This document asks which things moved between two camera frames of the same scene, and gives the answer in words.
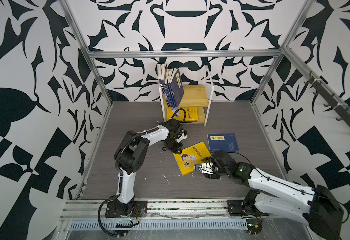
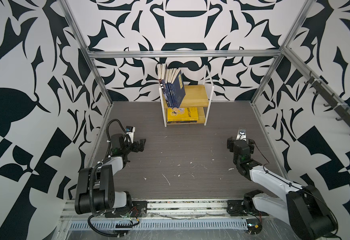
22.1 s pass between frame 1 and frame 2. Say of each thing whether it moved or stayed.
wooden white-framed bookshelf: stayed
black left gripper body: moved
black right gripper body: moved
